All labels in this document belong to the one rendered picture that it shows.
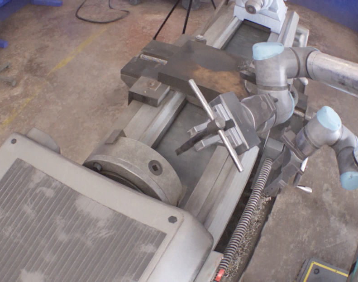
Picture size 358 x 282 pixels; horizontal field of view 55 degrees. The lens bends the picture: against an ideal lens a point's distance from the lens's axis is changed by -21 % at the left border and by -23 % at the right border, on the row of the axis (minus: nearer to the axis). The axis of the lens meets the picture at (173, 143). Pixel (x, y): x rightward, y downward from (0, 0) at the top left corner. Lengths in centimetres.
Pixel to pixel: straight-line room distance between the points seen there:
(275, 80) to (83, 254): 63
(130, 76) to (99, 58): 167
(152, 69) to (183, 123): 26
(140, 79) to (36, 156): 99
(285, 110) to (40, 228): 67
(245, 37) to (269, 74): 148
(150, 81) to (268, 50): 79
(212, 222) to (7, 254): 81
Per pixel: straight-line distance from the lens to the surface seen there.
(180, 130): 174
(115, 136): 101
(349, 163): 119
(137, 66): 180
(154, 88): 167
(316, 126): 122
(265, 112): 93
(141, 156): 96
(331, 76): 98
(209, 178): 144
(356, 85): 91
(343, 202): 275
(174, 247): 68
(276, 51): 102
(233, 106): 93
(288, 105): 106
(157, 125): 158
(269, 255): 230
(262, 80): 103
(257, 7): 205
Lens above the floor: 192
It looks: 45 degrees down
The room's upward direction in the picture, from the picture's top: 7 degrees clockwise
